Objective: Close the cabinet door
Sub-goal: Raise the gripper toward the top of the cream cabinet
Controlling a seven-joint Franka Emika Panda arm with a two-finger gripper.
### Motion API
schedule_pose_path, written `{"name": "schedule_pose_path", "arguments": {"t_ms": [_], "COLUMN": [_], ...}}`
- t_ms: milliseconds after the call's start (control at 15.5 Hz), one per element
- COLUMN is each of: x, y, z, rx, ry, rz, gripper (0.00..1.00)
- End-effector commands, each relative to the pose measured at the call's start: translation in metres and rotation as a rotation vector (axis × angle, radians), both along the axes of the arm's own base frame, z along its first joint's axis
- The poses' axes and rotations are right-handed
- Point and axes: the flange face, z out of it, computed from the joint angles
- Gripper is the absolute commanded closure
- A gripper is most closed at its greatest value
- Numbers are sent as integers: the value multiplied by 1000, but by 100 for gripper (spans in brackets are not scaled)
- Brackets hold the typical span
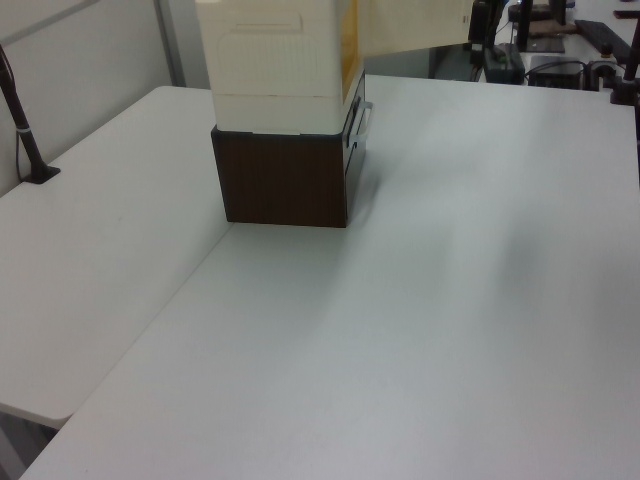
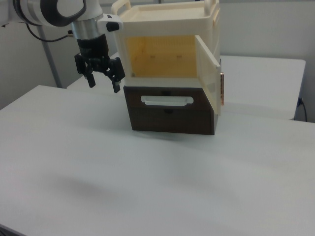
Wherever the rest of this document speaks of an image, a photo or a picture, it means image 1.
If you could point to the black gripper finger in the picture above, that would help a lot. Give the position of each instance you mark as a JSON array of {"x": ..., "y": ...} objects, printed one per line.
[{"x": 477, "y": 48}]

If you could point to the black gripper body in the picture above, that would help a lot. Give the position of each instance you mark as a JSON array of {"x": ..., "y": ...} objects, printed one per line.
[{"x": 481, "y": 20}]

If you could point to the cream cabinet door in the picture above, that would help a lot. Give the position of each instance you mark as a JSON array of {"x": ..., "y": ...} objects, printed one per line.
[{"x": 410, "y": 25}]

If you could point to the cream plastic cabinet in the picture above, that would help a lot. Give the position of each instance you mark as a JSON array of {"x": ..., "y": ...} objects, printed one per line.
[{"x": 270, "y": 65}]

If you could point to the black box with green part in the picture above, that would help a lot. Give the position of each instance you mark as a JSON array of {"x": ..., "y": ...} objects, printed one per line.
[{"x": 502, "y": 65}]

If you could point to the black monitor stand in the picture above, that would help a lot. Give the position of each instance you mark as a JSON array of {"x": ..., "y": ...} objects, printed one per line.
[{"x": 537, "y": 30}]

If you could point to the black electronics box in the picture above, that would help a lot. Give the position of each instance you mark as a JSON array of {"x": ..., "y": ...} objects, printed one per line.
[{"x": 555, "y": 72}]

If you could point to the black clamp stand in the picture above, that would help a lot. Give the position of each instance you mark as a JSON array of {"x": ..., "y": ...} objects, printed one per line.
[{"x": 622, "y": 75}]

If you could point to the dark brown wooden drawer box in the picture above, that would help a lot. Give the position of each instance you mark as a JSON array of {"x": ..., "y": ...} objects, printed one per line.
[{"x": 280, "y": 180}]

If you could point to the grey partition post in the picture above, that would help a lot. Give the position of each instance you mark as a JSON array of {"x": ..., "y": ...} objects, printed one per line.
[{"x": 170, "y": 45}]

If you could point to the black camera stand pole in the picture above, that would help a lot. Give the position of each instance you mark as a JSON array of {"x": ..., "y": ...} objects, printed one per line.
[{"x": 22, "y": 125}]

